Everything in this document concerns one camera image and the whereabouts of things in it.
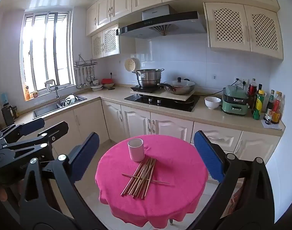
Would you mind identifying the wide lattice door wall cabinet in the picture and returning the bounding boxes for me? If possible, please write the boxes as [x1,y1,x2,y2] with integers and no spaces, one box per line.
[203,2,284,60]

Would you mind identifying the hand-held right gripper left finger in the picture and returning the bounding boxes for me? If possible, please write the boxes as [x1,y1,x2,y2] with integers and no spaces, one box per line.
[19,132,106,230]

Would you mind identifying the green multi cooker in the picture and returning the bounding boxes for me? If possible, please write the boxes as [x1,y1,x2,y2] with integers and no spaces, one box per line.
[221,85,250,117]

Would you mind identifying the wall utensil rack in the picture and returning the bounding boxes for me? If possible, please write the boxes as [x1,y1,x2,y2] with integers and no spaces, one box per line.
[74,54,98,68]

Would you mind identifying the pile of wooden chopsticks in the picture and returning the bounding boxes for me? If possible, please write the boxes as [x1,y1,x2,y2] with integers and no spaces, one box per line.
[121,158,170,200]

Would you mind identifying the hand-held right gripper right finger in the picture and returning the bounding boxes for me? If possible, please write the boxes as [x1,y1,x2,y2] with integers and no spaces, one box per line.
[186,131,274,230]

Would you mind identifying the white paper sheet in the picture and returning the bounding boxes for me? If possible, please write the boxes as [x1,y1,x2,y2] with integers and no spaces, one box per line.
[261,119,283,130]

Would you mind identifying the pink cup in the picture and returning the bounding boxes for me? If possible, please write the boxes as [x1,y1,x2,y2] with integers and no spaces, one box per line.
[127,138,146,163]

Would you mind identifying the dark soy sauce bottle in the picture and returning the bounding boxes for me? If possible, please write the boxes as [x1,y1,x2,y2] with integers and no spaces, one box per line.
[265,90,276,123]

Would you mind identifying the stack of white bowls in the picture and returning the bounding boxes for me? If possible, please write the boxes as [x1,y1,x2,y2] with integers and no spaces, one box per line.
[90,80,104,90]

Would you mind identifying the small lattice door wall cabinet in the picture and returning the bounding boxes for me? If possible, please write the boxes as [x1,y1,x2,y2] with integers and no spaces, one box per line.
[91,24,120,59]

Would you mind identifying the black power cable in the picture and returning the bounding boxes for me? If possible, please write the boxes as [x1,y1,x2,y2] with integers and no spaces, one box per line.
[195,90,224,96]

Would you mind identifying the white bowl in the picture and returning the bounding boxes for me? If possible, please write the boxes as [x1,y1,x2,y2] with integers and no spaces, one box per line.
[204,96,222,110]

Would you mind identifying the black induction cooker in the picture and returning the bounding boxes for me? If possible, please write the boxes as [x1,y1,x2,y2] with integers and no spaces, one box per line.
[130,85,166,93]

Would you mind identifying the pink tablecloth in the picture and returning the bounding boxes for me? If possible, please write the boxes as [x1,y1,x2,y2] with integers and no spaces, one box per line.
[95,135,209,227]

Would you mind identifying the steel faucet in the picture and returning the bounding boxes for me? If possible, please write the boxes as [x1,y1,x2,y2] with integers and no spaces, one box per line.
[45,79,62,100]

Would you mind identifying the cream base cabinets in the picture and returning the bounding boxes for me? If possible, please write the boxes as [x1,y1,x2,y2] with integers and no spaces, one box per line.
[15,98,281,167]

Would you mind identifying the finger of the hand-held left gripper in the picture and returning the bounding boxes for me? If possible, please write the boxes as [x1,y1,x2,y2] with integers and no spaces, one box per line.
[0,118,45,146]
[6,121,69,154]

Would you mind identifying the dark red sauce bottle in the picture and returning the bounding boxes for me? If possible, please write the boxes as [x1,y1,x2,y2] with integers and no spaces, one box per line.
[247,78,258,104]

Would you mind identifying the steel wok with glass lid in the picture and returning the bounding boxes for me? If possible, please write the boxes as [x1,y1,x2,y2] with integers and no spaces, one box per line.
[157,77,196,95]

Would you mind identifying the cream perforated steamer plate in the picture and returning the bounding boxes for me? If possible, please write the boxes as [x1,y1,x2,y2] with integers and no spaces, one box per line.
[124,58,136,71]

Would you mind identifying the row of hanging ladles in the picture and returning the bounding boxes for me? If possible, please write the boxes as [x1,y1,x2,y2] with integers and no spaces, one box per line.
[75,67,95,90]

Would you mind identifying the steel stockpot with lid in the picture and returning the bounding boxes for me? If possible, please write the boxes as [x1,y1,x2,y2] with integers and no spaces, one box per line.
[132,69,165,88]

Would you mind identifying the red label sauce bottle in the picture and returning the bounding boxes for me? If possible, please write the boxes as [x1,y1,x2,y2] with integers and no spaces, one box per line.
[271,92,283,124]

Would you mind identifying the kitchen window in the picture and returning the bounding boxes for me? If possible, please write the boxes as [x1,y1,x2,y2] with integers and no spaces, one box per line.
[19,11,76,94]

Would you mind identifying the cream stone slab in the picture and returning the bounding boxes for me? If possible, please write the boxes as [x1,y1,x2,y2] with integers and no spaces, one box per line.
[130,89,195,102]

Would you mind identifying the black glass gas hob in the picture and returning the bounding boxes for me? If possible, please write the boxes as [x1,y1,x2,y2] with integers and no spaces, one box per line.
[124,94,200,113]

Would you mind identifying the steel sink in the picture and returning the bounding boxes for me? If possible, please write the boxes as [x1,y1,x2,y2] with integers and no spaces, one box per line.
[32,95,88,120]

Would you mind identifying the green yellow oil bottle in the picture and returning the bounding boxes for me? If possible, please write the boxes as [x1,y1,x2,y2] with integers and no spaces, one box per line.
[253,90,266,120]

